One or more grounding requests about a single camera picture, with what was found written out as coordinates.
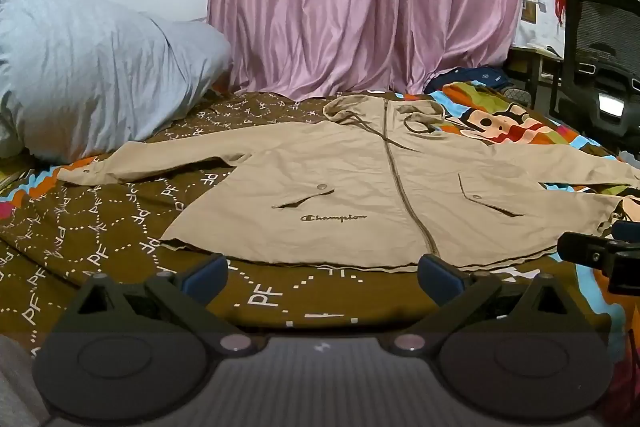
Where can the pink curtain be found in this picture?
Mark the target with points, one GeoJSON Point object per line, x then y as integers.
{"type": "Point", "coordinates": [360, 2]}

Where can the wooden desk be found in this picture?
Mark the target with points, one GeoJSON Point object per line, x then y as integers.
{"type": "Point", "coordinates": [532, 57]}

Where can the brown printed blanket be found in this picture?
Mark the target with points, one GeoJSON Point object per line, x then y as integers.
{"type": "Point", "coordinates": [125, 232]}

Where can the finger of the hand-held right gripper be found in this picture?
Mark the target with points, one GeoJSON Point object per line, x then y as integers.
{"type": "Point", "coordinates": [627, 230]}
{"type": "Point", "coordinates": [582, 248]}

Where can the light grey pillow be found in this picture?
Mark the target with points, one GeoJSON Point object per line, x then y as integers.
{"type": "Point", "coordinates": [95, 67]}

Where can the beige hooded jacket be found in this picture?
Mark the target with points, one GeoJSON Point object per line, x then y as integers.
{"type": "Point", "coordinates": [350, 187]}

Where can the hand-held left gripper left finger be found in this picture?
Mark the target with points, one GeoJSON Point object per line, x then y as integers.
{"type": "Point", "coordinates": [206, 278]}

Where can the black mesh office chair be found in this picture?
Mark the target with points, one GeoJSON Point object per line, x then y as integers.
{"type": "Point", "coordinates": [600, 47]}

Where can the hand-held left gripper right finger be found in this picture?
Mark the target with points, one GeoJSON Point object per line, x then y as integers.
{"type": "Point", "coordinates": [439, 281]}

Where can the dark blue bag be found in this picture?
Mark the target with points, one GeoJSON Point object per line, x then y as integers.
{"type": "Point", "coordinates": [470, 76]}

